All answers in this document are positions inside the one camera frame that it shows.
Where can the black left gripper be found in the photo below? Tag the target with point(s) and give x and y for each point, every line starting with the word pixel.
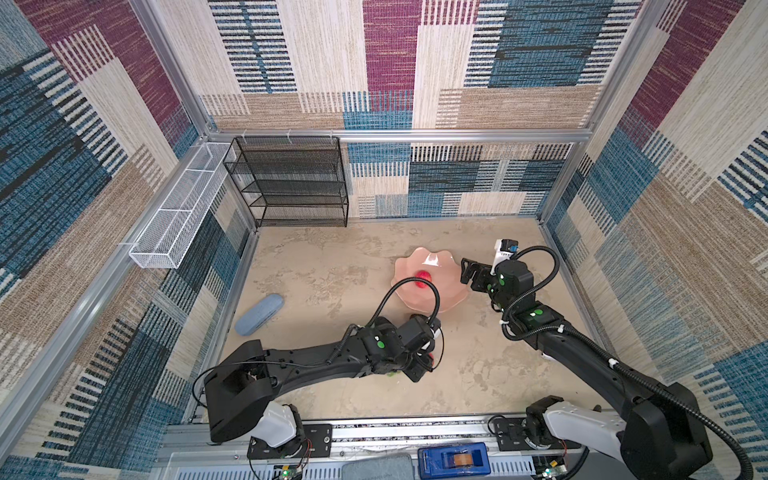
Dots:
pixel 424 364

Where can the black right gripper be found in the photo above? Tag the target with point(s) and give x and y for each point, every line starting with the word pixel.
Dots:
pixel 466 274

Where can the red fake fruit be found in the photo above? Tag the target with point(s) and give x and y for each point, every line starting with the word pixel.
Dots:
pixel 423 277

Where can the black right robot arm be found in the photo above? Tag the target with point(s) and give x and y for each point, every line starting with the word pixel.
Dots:
pixel 659 431

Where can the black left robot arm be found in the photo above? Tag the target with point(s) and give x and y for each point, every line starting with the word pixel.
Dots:
pixel 239 389

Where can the blue oval case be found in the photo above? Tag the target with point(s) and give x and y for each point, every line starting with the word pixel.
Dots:
pixel 259 314

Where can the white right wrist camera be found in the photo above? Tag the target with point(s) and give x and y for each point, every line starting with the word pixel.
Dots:
pixel 505 249

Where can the grey pad on rail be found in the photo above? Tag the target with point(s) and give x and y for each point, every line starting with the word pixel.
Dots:
pixel 390 467

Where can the blue box on rail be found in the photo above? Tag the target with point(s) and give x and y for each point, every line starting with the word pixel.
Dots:
pixel 453 461

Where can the black wire mesh shelf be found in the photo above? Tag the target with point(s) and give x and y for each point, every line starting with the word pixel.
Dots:
pixel 290 181

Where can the white wire mesh basket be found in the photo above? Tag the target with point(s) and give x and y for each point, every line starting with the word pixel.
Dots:
pixel 166 239

